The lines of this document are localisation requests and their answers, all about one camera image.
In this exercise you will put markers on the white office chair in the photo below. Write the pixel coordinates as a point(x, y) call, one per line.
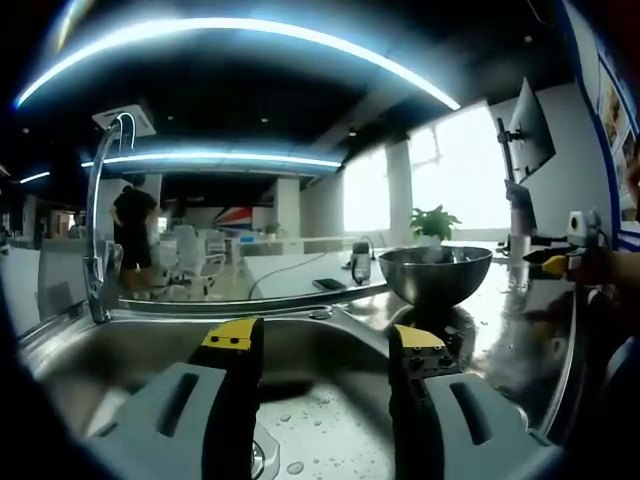
point(199, 255)

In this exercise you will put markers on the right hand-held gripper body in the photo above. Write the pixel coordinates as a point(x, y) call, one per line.
point(585, 235)

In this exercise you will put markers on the black monitor on stand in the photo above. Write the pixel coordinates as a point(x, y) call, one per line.
point(530, 135)

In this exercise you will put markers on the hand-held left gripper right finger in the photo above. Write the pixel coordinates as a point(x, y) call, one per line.
point(425, 400)

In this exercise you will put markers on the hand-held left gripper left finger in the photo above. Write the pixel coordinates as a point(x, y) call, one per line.
point(227, 400)

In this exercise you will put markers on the green potted plant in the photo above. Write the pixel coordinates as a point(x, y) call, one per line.
point(434, 224)

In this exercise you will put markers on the stainless steel sink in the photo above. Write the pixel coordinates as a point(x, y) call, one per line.
point(320, 400)

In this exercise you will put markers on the wall poster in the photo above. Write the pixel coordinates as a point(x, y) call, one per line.
point(617, 120)

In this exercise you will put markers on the stainless steel bowl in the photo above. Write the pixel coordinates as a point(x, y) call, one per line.
point(434, 276)

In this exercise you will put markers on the black smartphone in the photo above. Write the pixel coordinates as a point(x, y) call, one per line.
point(329, 284)

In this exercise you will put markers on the square ceiling vent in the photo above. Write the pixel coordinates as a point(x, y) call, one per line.
point(124, 120)

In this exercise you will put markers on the chrome sink faucet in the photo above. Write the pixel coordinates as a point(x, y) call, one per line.
point(98, 240)

